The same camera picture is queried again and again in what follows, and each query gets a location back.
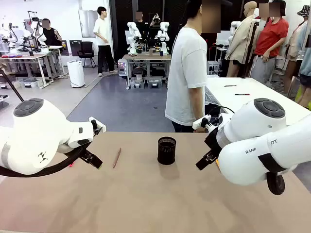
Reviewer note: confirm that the white computer case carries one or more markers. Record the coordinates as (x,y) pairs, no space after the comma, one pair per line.
(212,68)

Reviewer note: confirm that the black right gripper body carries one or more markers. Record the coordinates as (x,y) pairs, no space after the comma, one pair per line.
(212,142)

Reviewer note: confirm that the person white tee black trousers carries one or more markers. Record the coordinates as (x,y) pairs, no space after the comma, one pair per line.
(102,34)

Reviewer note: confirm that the grey storage bin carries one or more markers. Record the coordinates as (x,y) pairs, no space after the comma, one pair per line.
(138,84)
(154,84)

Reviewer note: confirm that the person's right forearm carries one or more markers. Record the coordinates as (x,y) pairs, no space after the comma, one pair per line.
(199,111)

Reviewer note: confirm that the patterned bucket hat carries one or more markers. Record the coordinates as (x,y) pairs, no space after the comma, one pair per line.
(305,11)

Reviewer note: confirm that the wooden background robot table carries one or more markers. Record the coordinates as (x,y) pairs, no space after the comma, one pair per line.
(145,57)

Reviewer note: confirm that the black office chair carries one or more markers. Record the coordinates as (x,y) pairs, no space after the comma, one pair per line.
(86,51)

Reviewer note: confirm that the white air purifier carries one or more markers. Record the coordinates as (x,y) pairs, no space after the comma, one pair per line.
(76,74)

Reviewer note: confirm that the white table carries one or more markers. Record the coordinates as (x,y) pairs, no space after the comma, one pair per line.
(262,92)

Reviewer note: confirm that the thin black pole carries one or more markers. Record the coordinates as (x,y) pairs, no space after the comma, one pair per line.
(12,85)

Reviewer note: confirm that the yellow pencil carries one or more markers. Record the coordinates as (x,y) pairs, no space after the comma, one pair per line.
(217,163)

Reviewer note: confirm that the person in white t-shirt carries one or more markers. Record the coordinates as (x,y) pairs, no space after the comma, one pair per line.
(184,72)

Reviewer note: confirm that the person's right hand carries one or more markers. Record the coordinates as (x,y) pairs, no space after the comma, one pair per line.
(200,130)

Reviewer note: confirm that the dark red pen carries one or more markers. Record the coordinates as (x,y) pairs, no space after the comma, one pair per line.
(116,157)

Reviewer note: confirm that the yellow-green object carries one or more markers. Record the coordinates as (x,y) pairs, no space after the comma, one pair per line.
(299,94)

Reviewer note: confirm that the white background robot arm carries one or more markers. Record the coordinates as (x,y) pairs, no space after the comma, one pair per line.
(235,28)
(36,31)
(133,36)
(164,36)
(6,36)

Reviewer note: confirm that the black mesh pen holder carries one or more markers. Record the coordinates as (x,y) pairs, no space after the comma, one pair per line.
(166,151)

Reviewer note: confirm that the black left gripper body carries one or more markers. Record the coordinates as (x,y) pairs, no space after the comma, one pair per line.
(86,155)

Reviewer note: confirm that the person in black clothes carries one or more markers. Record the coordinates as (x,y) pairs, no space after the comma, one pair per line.
(141,24)

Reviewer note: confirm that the mannequin in light jacket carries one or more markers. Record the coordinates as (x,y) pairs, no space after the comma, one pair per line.
(297,48)

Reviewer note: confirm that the grey mesh cloth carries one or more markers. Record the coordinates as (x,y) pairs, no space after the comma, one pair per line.
(211,95)

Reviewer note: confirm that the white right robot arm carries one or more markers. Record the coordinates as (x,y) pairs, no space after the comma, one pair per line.
(255,121)

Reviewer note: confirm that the person in red shirt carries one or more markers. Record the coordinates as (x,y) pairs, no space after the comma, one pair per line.
(271,38)

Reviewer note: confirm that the seated person in black shirt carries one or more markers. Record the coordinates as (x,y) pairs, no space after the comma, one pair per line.
(51,34)

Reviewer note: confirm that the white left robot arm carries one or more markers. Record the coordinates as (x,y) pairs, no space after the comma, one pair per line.
(36,136)

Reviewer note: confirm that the black tripod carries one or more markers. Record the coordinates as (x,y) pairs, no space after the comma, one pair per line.
(250,48)

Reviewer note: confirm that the red and black pen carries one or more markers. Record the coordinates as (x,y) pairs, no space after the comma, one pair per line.
(243,94)

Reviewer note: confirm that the black standing panel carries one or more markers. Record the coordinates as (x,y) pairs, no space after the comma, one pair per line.
(75,48)

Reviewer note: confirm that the grey wall panel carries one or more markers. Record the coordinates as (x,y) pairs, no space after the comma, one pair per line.
(88,24)

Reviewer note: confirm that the computer tower with lights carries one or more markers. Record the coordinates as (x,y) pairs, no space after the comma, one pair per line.
(122,68)

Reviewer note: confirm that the mannequin in beige coat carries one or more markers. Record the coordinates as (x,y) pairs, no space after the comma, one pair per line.
(239,46)

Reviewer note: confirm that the clear floor storage bin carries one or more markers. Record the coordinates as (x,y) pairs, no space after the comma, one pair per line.
(29,83)

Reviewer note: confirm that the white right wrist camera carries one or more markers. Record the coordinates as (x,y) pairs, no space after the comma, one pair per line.
(200,122)

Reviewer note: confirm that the long wooden workbench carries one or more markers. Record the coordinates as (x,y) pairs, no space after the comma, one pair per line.
(24,57)

